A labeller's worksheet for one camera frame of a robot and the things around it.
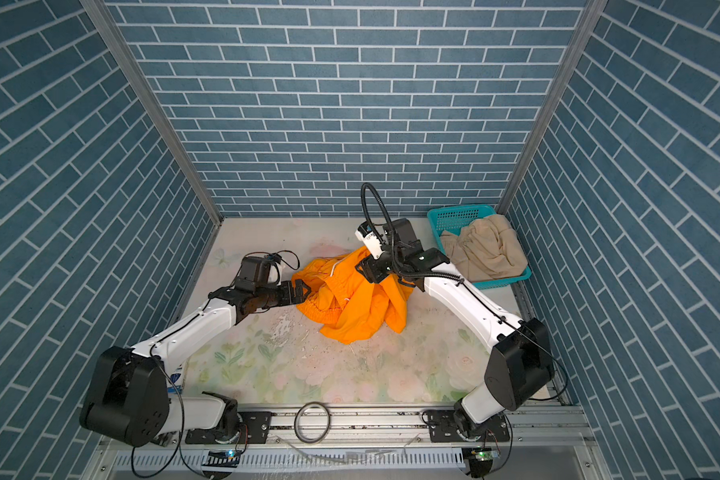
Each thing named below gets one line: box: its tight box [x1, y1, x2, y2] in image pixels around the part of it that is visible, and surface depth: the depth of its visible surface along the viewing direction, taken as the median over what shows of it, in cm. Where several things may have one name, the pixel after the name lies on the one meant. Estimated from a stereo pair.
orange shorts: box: [292, 247, 415, 344], surface depth 90 cm
